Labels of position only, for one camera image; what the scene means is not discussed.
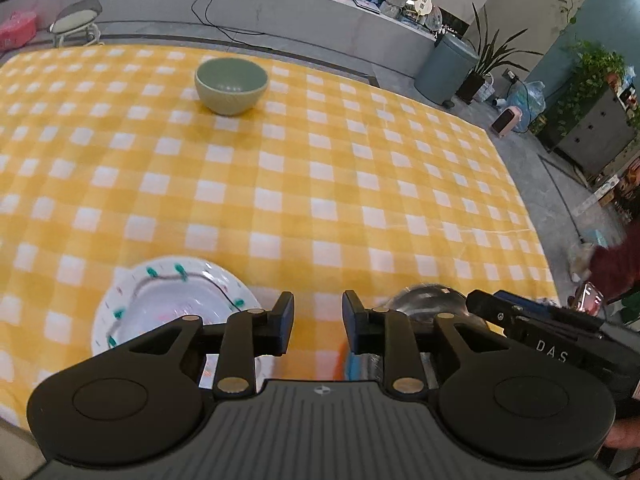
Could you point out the grey marble TV console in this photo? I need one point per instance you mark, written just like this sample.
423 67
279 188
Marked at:
280 5

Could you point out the leafy green plant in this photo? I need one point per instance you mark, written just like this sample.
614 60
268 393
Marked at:
595 80

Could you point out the green ceramic bowl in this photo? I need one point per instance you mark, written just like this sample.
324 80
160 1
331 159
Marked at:
230 85

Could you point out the large water bottle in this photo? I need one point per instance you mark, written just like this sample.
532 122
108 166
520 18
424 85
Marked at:
527 105

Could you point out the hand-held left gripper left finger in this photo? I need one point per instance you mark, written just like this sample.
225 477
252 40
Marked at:
286 321

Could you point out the grey drawer cabinet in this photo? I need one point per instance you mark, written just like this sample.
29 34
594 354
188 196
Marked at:
597 132

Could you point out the round stool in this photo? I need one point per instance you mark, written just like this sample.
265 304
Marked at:
75 17

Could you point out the blue steel-lined bowl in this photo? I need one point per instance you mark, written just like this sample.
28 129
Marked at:
362 367

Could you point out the white plate with fruit drawings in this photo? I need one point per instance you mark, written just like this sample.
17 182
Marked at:
115 310

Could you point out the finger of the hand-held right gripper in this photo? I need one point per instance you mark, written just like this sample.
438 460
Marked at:
492 310

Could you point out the small pink heater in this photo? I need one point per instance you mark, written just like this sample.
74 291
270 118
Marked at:
507 121

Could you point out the grey-blue trash bin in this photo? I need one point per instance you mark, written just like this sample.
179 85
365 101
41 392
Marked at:
445 72

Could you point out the potted long-leaf plant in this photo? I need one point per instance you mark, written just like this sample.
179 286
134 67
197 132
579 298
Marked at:
487 55

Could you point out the pink storage box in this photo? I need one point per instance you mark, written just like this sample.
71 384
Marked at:
17 30

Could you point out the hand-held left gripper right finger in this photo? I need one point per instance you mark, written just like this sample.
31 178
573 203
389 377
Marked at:
352 322

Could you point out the yellow checked tablecloth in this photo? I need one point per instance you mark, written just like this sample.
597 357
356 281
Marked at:
325 185

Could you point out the dark red clothing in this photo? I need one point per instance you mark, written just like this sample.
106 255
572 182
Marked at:
620 265

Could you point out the person's right hand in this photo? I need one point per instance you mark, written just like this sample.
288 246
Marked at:
625 435

